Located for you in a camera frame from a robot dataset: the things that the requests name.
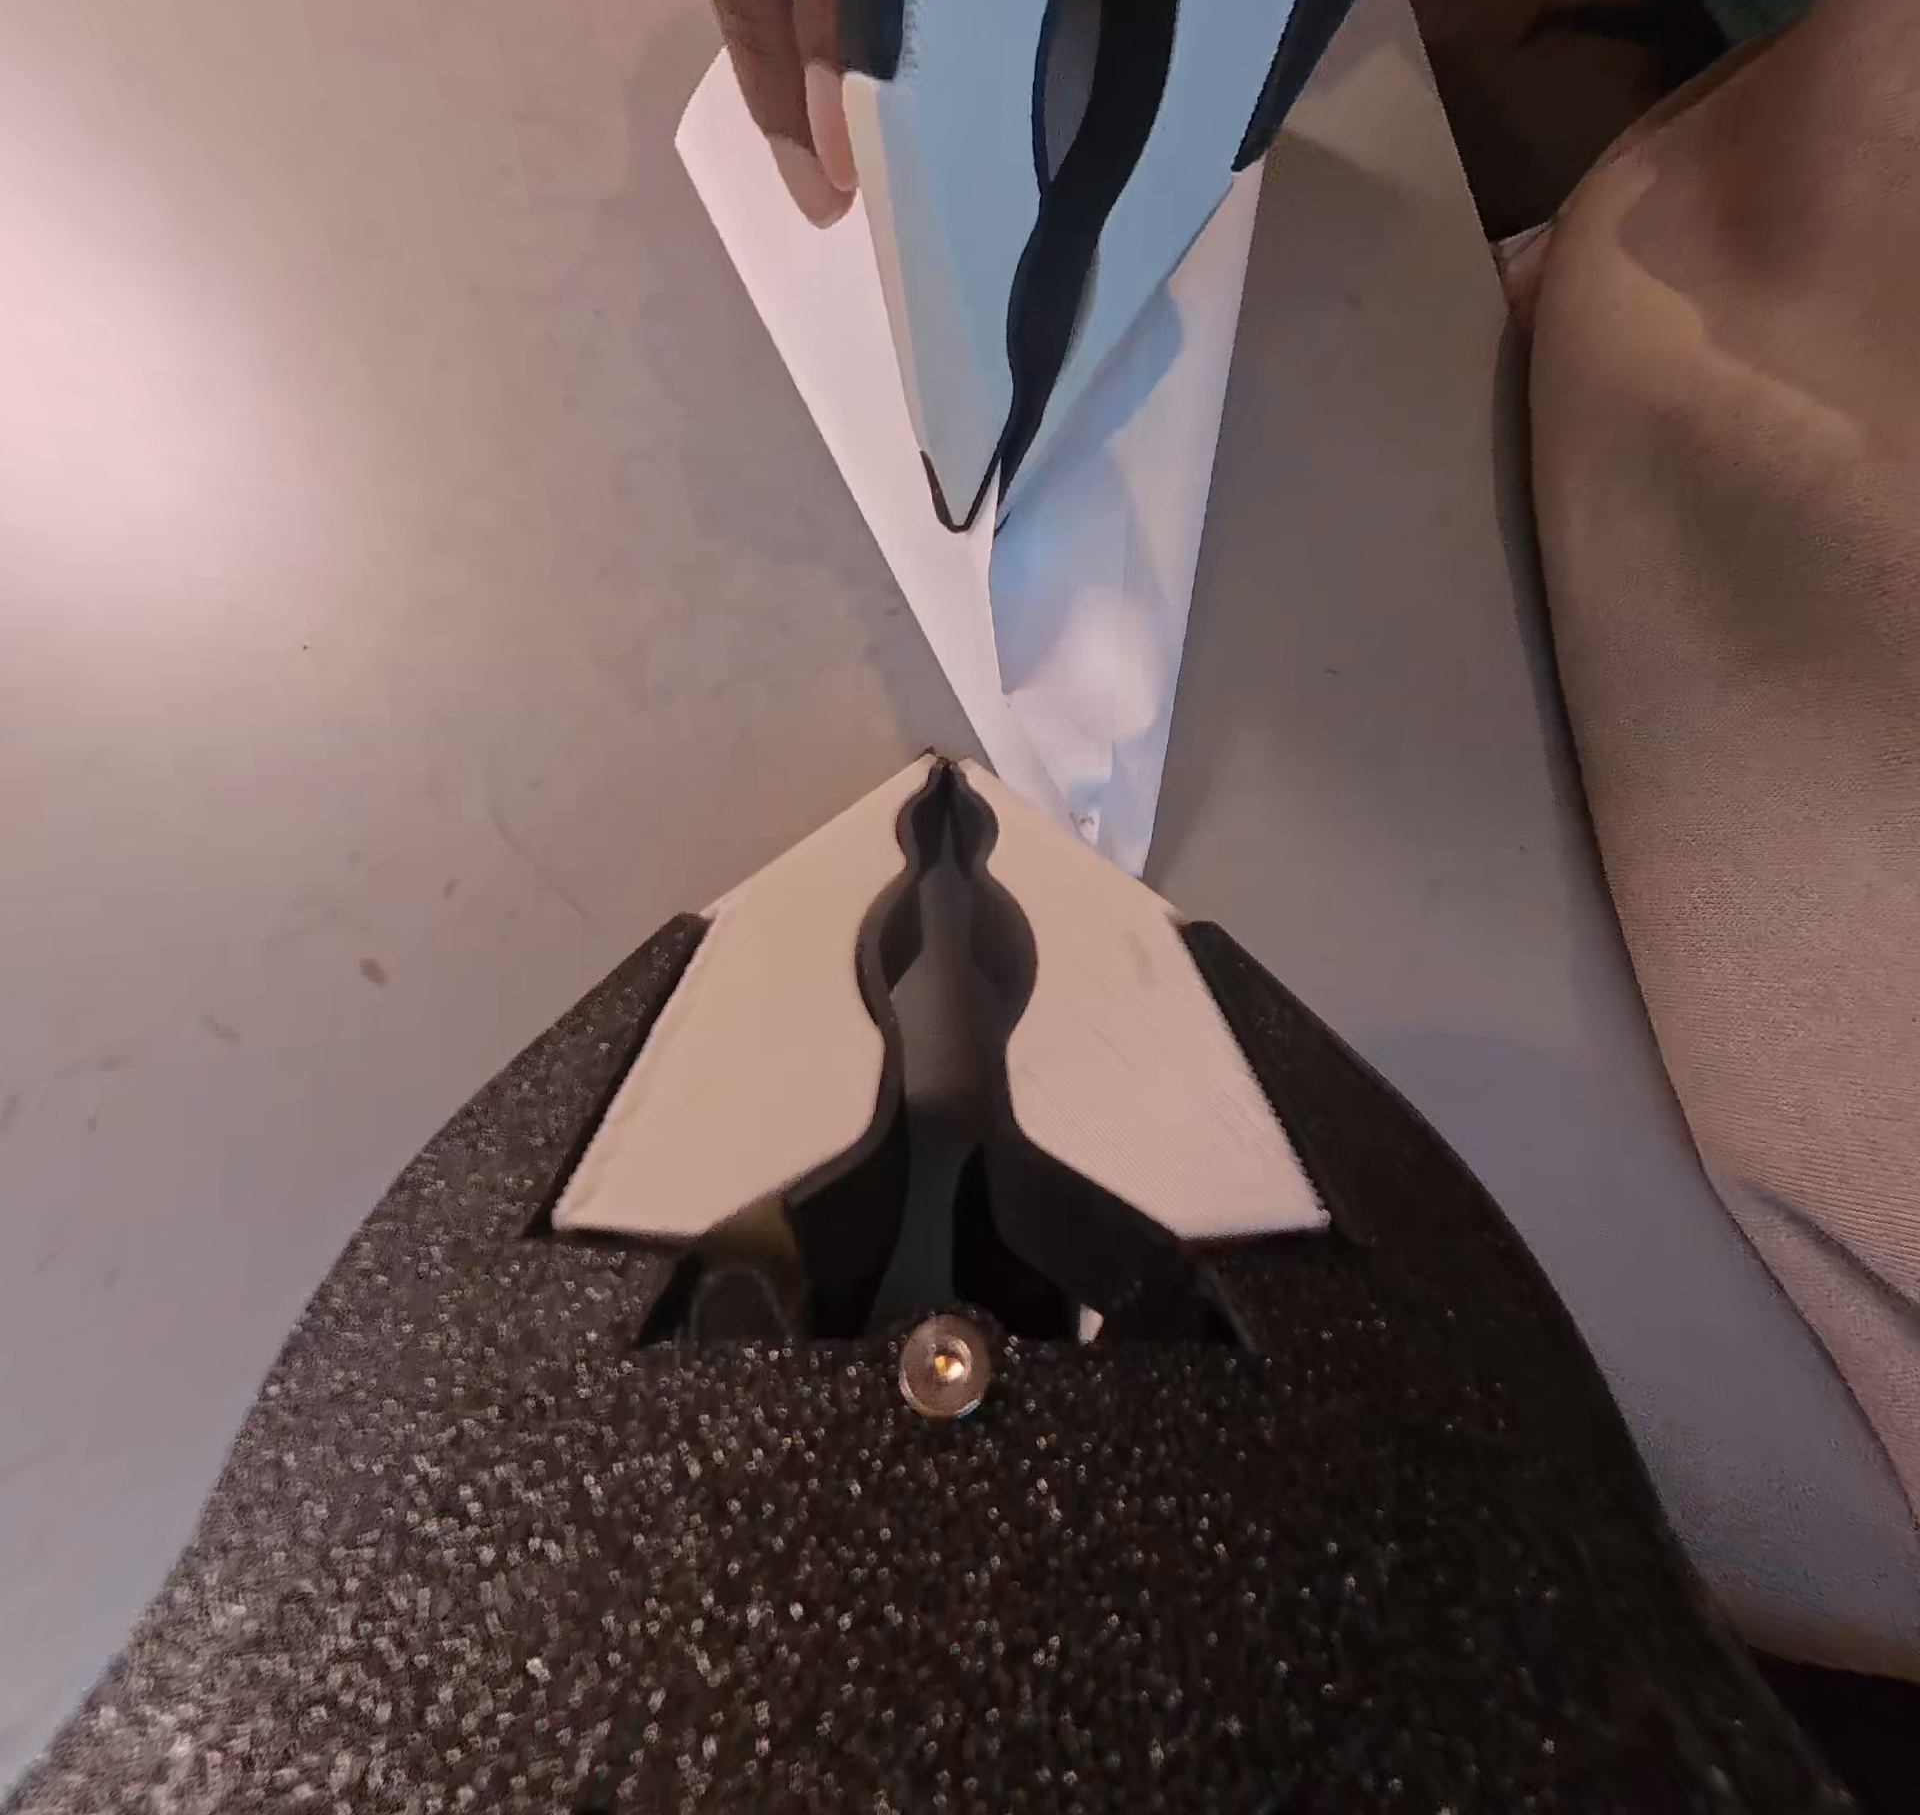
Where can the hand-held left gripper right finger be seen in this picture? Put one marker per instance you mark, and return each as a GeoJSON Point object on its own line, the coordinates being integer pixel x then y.
{"type": "Point", "coordinates": [1157, 1081]}

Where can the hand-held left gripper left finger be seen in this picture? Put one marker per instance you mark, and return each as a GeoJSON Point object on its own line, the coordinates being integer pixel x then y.
{"type": "Point", "coordinates": [751, 1081]}

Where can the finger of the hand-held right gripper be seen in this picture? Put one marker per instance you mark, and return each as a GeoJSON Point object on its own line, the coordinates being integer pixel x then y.
{"type": "Point", "coordinates": [1202, 77]}
{"type": "Point", "coordinates": [961, 196]}

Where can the white paper sheet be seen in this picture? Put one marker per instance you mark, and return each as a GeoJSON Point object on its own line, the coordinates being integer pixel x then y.
{"type": "Point", "coordinates": [1096, 571]}

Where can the grey desk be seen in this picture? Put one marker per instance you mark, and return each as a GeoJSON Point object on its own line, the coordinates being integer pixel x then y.
{"type": "Point", "coordinates": [376, 494]}

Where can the person's right hand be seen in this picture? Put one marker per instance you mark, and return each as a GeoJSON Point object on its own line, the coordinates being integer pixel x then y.
{"type": "Point", "coordinates": [779, 45]}

